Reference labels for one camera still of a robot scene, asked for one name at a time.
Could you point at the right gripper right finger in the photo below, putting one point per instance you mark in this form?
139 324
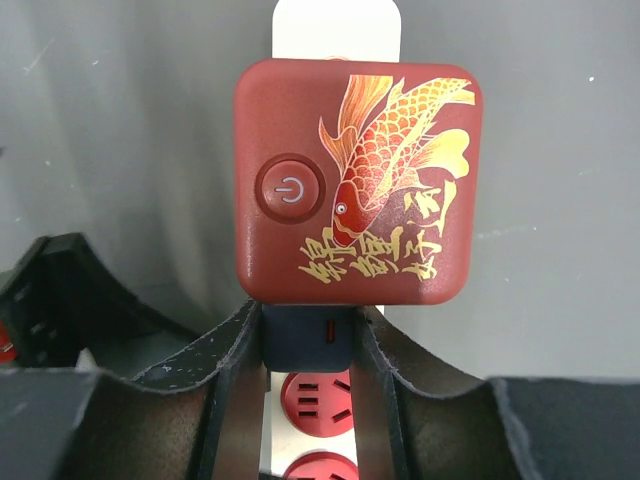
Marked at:
418 417

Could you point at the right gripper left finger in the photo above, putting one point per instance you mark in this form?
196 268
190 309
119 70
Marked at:
165 423

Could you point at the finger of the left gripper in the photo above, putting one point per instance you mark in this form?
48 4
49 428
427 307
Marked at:
60 299

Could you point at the white red power strip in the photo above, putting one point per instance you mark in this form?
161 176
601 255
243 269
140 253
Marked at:
308 424

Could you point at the grey USB-C charger plug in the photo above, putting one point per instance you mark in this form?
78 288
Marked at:
307 339

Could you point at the red koi fish adapter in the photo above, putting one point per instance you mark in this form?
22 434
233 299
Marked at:
355 181

